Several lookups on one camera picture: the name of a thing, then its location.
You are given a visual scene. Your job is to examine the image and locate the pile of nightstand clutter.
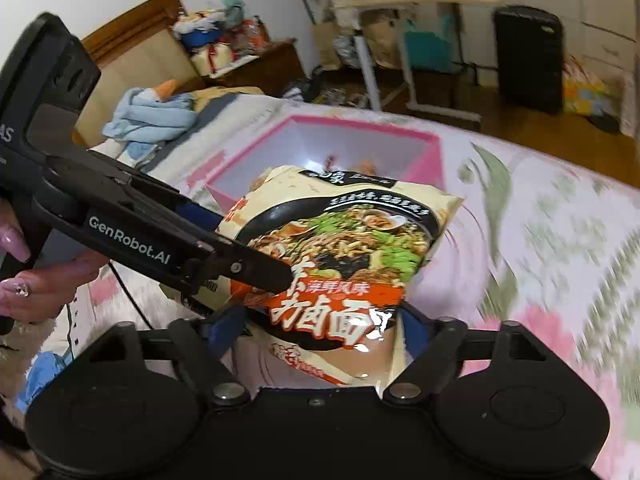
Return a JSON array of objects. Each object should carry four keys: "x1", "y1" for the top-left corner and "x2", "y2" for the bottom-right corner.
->
[{"x1": 172, "y1": 0, "x2": 272, "y2": 79}]

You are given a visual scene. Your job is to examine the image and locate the brown paper bag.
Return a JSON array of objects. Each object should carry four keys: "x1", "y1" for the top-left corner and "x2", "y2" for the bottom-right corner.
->
[{"x1": 312, "y1": 14, "x2": 402, "y2": 69}]

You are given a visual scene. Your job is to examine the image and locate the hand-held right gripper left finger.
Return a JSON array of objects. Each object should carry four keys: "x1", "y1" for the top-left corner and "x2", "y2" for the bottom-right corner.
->
[{"x1": 94, "y1": 305, "x2": 254, "y2": 407}]

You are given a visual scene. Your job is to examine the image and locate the pink cardboard box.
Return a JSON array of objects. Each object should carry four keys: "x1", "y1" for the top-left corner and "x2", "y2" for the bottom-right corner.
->
[{"x1": 187, "y1": 114, "x2": 447, "y2": 211}]

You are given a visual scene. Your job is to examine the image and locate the colourful cardboard box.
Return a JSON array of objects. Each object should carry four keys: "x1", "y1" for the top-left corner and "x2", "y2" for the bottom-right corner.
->
[{"x1": 562, "y1": 55, "x2": 627, "y2": 119}]

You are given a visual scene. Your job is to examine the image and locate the instant noodle packet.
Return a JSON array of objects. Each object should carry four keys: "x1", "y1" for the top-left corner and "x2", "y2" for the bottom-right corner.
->
[{"x1": 215, "y1": 165, "x2": 466, "y2": 389}]

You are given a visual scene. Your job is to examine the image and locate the teal bag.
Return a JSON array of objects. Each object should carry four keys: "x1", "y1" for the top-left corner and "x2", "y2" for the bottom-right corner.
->
[{"x1": 402, "y1": 14, "x2": 454, "y2": 74}]

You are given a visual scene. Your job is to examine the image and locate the person's left hand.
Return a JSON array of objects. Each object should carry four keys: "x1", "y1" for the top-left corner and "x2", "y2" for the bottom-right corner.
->
[{"x1": 0, "y1": 195, "x2": 109, "y2": 323}]

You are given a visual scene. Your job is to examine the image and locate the black suitcase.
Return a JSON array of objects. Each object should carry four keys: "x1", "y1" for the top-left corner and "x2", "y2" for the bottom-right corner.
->
[{"x1": 494, "y1": 5, "x2": 567, "y2": 114}]

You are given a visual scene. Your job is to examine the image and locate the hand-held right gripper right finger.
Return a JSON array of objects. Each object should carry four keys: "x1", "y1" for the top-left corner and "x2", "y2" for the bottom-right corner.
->
[{"x1": 382, "y1": 305, "x2": 549, "y2": 407}]

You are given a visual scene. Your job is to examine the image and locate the grey plastic bag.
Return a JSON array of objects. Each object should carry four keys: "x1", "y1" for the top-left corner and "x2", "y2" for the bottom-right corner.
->
[{"x1": 334, "y1": 35, "x2": 362, "y2": 69}]

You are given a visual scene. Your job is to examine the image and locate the wooden nightstand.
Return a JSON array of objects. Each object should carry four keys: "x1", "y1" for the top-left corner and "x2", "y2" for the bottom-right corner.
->
[{"x1": 207, "y1": 37, "x2": 307, "y2": 99}]

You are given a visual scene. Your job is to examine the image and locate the floral bed sheet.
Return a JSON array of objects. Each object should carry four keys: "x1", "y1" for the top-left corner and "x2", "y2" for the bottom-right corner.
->
[{"x1": 30, "y1": 94, "x2": 640, "y2": 480}]

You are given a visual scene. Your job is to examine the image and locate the wooden padded headboard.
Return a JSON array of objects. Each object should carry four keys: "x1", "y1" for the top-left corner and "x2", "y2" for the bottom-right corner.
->
[{"x1": 72, "y1": 0, "x2": 212, "y2": 149}]

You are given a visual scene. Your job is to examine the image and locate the light blue cloth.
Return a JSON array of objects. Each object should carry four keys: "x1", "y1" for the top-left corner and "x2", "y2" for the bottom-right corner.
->
[{"x1": 102, "y1": 80, "x2": 197, "y2": 159}]

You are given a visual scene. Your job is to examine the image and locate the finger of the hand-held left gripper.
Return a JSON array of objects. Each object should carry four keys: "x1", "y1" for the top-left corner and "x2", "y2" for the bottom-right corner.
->
[
  {"x1": 174, "y1": 241, "x2": 297, "y2": 303},
  {"x1": 125, "y1": 171, "x2": 228, "y2": 235}
]

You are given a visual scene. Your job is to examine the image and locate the black cable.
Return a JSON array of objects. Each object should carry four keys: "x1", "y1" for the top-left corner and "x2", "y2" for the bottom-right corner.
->
[{"x1": 107, "y1": 262, "x2": 154, "y2": 334}]

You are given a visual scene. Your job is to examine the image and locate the beige blanket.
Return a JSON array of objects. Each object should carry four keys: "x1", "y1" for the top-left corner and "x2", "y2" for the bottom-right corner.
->
[{"x1": 191, "y1": 85, "x2": 266, "y2": 126}]

